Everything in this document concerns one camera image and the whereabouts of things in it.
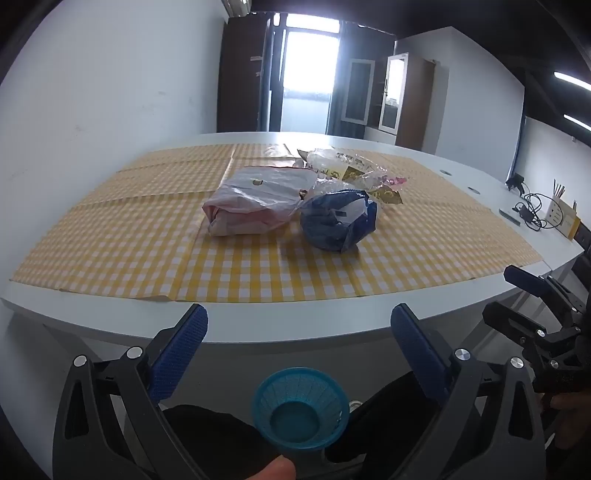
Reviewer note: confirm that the yellow checked tablecloth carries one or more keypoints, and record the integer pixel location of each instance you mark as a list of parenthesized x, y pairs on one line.
[(115, 230)]

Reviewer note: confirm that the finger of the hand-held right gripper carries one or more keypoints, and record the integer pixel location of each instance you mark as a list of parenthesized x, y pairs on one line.
[(512, 323), (531, 280)]

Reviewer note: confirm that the long ceiling light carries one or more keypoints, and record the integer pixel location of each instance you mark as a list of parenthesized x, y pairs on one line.
[(577, 121), (572, 79)]

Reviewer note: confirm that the dark wall pipe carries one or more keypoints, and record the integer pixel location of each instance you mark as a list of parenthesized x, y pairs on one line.
[(518, 143)]

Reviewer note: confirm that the blue plastic mesh basket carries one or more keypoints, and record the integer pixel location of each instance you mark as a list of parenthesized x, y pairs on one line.
[(300, 415)]

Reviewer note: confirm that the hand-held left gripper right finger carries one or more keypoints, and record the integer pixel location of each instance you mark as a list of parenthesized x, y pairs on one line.
[(418, 350)]

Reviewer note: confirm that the black chair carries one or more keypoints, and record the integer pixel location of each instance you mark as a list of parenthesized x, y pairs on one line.
[(584, 237)]

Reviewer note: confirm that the white yellow pen holder box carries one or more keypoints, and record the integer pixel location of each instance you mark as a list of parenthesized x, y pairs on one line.
[(561, 217)]

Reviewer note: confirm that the pink white plastic bag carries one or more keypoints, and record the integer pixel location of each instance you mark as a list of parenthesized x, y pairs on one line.
[(258, 198)]

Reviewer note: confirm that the white framed glass cabinet door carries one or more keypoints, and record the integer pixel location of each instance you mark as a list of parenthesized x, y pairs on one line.
[(358, 92)]

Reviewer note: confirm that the clear plastic bag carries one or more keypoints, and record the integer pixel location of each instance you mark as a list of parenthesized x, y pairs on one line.
[(332, 161)]

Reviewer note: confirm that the dark curtain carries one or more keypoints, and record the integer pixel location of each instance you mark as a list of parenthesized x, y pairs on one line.
[(344, 46)]

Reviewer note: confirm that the glass balcony door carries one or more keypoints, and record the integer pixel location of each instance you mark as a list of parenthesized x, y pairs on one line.
[(304, 69)]

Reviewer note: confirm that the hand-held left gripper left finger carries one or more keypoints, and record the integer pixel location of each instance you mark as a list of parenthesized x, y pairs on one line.
[(182, 350)]

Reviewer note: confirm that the dark brown wardrobe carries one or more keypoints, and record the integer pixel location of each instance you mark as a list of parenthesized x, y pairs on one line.
[(240, 74)]

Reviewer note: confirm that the gold foil wrapper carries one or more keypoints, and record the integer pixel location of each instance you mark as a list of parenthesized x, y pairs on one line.
[(385, 196)]

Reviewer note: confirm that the small black desk device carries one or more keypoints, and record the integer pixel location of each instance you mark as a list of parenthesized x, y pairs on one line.
[(515, 182)]

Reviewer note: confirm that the white shoe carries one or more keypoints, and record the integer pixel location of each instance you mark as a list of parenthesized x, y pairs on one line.
[(353, 406)]

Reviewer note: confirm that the blue plastic bag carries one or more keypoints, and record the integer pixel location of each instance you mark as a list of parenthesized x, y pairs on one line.
[(334, 221)]

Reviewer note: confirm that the person's left hand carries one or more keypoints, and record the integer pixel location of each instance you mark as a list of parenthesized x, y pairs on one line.
[(274, 470)]

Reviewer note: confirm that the wooden cabinet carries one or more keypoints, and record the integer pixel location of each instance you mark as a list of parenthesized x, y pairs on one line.
[(415, 106)]

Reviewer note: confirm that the person's right hand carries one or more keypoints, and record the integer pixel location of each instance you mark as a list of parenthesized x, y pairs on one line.
[(570, 408)]

